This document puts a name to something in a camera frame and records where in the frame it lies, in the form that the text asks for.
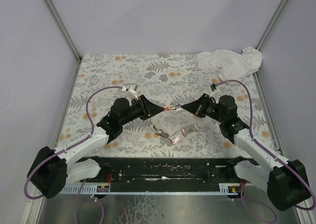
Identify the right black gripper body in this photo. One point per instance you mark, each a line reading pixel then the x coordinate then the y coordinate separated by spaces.
pixel 201 105

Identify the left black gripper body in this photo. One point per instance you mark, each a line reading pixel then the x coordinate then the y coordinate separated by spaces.
pixel 143 107

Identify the red white staple box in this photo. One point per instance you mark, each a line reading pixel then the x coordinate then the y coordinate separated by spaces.
pixel 176 138

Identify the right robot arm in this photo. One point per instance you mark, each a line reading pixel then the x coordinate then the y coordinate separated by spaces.
pixel 285 182

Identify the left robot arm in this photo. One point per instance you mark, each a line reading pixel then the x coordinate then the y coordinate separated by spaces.
pixel 52 169

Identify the floral patterned table mat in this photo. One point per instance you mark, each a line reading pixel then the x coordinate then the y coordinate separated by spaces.
pixel 164 79

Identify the white crumpled cloth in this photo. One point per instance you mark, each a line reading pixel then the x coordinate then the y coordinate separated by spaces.
pixel 231 65

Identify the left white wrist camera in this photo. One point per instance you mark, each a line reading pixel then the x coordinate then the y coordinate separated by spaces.
pixel 131 91

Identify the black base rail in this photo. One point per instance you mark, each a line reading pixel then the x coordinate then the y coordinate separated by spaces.
pixel 119 170

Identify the white cable duct strip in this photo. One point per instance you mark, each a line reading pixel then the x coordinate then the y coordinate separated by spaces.
pixel 153 187

